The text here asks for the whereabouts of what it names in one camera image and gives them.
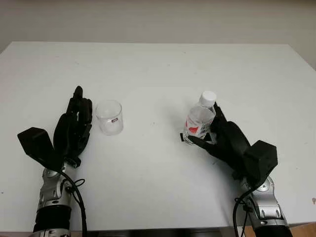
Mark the clear glass cup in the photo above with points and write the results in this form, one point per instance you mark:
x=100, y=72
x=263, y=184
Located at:
x=109, y=118

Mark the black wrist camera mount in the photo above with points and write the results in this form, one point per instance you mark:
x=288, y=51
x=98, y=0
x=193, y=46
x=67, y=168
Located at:
x=37, y=145
x=261, y=160

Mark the clear plastic water bottle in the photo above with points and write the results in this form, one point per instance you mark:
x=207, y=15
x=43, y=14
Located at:
x=200, y=118

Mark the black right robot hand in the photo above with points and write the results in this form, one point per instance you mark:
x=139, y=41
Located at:
x=232, y=143

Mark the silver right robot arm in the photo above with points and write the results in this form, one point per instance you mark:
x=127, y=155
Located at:
x=267, y=207

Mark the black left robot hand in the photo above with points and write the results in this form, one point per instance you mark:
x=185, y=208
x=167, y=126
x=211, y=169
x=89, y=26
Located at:
x=71, y=133

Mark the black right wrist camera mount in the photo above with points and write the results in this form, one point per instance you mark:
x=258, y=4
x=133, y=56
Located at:
x=261, y=160

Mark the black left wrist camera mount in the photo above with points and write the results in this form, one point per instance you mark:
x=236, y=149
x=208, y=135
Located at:
x=37, y=145

